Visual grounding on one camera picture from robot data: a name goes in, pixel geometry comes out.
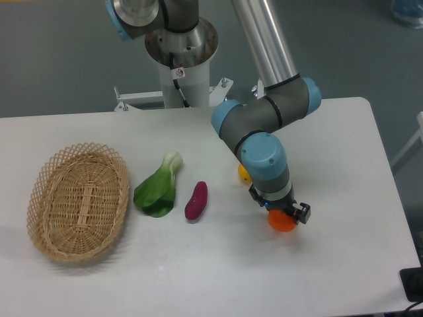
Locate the black device at table edge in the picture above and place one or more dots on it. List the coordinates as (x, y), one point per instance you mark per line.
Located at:
(412, 283)

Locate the white frame at right edge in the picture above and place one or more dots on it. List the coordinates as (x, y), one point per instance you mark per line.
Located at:
(410, 148)

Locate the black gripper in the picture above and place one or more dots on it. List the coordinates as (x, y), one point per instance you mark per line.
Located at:
(299, 212)

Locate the woven wicker basket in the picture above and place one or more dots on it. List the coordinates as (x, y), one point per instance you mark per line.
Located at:
(78, 203)

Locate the green bok choy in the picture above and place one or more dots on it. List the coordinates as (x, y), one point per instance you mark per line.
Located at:
(156, 195)

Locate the blue bag in background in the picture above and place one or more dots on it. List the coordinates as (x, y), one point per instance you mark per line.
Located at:
(408, 12)

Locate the purple sweet potato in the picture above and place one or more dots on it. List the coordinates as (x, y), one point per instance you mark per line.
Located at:
(197, 203)

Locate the yellow fruit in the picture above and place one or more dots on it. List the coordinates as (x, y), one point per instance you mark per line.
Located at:
(243, 174)

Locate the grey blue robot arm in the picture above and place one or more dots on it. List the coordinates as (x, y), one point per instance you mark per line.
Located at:
(247, 130)

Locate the orange fruit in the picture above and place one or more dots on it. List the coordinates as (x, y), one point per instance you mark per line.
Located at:
(281, 222)

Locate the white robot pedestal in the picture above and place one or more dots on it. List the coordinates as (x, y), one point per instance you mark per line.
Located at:
(183, 62)

